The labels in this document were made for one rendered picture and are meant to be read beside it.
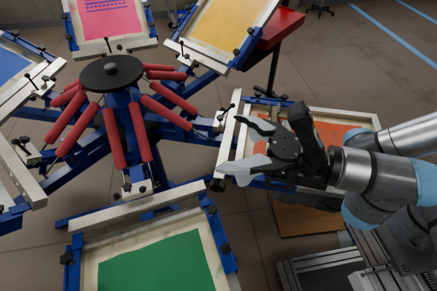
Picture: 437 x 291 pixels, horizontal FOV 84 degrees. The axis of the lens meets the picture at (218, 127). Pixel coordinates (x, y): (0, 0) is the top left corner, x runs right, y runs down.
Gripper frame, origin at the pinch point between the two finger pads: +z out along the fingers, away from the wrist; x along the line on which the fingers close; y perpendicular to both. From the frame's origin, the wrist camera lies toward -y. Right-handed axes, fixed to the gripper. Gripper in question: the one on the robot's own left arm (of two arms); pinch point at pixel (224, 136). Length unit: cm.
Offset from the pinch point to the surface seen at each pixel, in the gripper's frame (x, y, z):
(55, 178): 23, 72, 92
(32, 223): 31, 165, 166
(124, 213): 11, 63, 43
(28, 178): 9, 52, 83
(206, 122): 68, 55, 25
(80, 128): 36, 45, 76
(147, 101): 57, 39, 52
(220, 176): 37, 59, 9
